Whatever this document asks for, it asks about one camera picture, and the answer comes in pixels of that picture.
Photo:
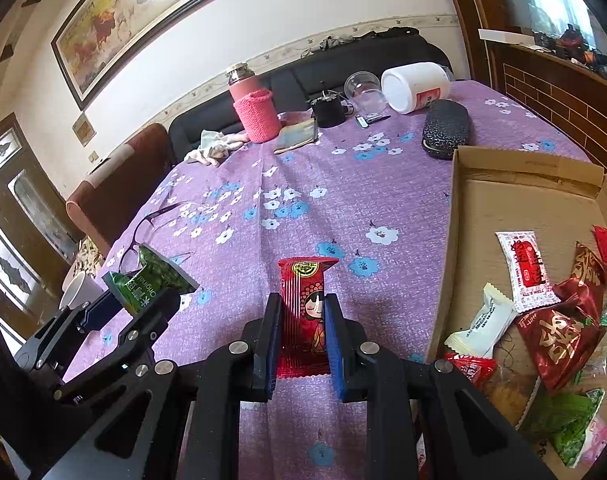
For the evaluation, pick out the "wooden glass panel door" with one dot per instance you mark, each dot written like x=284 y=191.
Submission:
x=3 y=195

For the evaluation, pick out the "grey cloth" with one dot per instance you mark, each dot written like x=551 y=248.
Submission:
x=328 y=42

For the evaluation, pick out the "black cloth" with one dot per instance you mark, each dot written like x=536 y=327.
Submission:
x=398 y=32

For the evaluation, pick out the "clear biscuit packet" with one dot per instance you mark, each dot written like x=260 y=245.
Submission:
x=508 y=395

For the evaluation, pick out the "clear plastic cup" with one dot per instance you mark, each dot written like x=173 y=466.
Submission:
x=363 y=92

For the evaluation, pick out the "pink snack packet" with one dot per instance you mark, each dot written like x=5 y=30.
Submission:
x=598 y=435

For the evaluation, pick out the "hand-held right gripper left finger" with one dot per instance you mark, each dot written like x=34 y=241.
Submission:
x=273 y=345

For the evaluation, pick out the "white mug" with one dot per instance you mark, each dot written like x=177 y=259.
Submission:
x=81 y=287

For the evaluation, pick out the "cream white snack packet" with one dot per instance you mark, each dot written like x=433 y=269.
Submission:
x=483 y=325

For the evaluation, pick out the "white red label snack packet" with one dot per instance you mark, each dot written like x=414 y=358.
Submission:
x=526 y=270

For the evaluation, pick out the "small black cup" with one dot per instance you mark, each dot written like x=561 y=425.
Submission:
x=328 y=112

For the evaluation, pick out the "purple frame eyeglasses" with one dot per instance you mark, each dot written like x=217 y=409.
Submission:
x=142 y=227

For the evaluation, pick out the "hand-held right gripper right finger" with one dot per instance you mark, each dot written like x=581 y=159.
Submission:
x=333 y=345

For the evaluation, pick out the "green pea snack packet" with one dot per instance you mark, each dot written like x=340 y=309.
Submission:
x=153 y=272

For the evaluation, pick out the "cardboard box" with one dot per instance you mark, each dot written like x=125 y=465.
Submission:
x=508 y=200

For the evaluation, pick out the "red snack packet with figure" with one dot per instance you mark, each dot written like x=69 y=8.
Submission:
x=306 y=300

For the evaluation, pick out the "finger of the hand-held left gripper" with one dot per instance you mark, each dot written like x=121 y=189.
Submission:
x=133 y=345
x=98 y=312

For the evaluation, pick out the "crumpled white cloth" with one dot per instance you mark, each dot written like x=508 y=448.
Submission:
x=213 y=150

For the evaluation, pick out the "black sofa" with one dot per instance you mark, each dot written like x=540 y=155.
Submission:
x=293 y=80

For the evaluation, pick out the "pink thermos with knit sleeve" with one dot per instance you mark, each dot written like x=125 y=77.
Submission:
x=256 y=115

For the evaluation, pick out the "purple floral tablecloth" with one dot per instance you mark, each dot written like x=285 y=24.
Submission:
x=333 y=185

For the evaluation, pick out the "white plastic jar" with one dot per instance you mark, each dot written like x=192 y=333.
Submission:
x=413 y=85

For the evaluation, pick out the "green foil snack packet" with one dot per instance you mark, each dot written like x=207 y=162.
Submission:
x=563 y=420

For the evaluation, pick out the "white snack packet red print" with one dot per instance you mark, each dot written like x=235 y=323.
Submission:
x=424 y=460

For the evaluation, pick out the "black patterned glasses case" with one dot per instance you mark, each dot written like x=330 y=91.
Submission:
x=446 y=130

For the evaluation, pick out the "brown armchair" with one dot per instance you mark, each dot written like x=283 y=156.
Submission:
x=133 y=180

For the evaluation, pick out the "small framed certificate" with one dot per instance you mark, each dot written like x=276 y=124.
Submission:
x=83 y=130

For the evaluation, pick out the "flat white box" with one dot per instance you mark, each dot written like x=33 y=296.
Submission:
x=506 y=36

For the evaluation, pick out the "nail clipper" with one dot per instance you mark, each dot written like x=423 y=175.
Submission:
x=363 y=121

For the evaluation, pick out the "wooden brick pattern counter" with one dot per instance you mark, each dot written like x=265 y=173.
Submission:
x=558 y=100

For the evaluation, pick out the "floral patterned cloth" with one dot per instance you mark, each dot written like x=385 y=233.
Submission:
x=89 y=255

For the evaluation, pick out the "framed horse painting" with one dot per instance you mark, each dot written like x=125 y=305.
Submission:
x=133 y=15

